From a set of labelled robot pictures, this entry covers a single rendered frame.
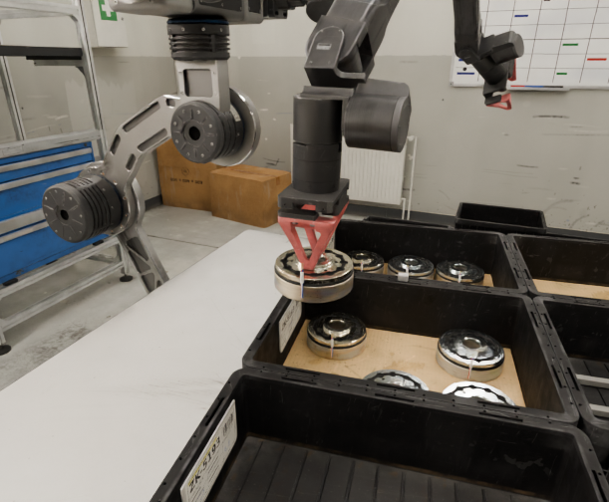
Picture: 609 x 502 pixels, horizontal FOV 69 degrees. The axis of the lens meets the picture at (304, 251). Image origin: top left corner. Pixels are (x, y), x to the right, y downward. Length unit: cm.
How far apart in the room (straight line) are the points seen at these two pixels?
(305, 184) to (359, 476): 35
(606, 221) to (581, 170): 43
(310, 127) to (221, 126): 58
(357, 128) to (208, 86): 67
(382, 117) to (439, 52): 329
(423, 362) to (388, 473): 23
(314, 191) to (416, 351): 39
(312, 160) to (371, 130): 7
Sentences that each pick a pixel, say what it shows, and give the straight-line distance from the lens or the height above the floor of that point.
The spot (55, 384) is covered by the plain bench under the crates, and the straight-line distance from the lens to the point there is 104.
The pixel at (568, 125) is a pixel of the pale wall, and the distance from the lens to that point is 378.
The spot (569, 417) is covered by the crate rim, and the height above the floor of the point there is 93.
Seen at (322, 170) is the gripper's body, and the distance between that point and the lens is 51.
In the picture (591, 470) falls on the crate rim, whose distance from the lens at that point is 55.
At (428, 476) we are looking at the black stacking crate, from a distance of 62.
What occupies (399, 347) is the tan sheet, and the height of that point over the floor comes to 83.
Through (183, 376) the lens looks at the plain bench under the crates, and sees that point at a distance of 96.
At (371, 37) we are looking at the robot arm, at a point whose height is 131.
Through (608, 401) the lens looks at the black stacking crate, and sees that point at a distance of 82.
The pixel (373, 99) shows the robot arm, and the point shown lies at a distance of 49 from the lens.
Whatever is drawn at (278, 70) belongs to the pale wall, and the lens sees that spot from 414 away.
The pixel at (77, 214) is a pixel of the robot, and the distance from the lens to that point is 140.
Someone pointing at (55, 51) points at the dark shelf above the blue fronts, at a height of 133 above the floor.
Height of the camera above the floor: 129
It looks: 23 degrees down
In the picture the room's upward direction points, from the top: straight up
